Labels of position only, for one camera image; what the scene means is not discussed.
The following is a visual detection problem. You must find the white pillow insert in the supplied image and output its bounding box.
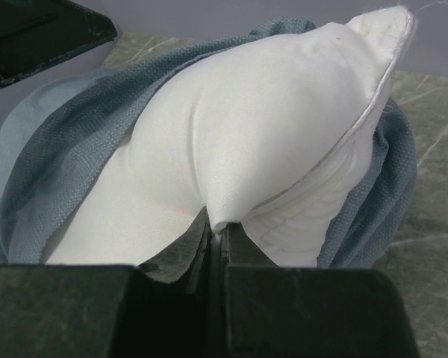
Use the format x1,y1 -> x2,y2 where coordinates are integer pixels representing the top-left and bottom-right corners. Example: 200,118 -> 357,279
41,6 -> 415,267

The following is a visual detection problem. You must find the blue striped pillowcase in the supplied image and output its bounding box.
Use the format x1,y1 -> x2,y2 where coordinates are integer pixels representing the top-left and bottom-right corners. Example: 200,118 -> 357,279
0,18 -> 417,268

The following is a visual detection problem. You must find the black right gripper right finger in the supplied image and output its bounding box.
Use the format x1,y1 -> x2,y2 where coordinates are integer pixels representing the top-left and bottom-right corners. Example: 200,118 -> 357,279
208,224 -> 419,357

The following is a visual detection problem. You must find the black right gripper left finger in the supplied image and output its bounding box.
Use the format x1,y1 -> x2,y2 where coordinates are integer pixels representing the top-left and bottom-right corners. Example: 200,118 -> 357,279
0,212 -> 211,357

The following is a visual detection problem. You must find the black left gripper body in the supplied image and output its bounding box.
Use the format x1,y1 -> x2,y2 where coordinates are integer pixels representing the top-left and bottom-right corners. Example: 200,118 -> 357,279
0,1 -> 116,90

